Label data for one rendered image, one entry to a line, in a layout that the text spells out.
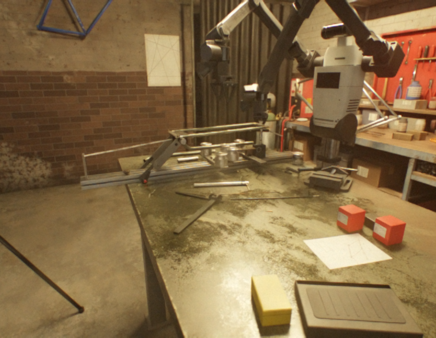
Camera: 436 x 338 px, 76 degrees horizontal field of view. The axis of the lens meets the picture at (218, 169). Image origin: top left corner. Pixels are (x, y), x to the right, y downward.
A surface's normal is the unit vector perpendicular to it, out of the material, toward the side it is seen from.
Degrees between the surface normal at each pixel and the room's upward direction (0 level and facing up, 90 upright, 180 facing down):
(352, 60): 90
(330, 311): 0
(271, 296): 0
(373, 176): 90
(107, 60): 90
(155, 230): 0
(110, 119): 90
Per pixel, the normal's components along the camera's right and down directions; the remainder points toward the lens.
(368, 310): 0.00, -0.95
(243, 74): -0.45, 0.29
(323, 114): -0.84, 0.17
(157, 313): 0.40, 0.28
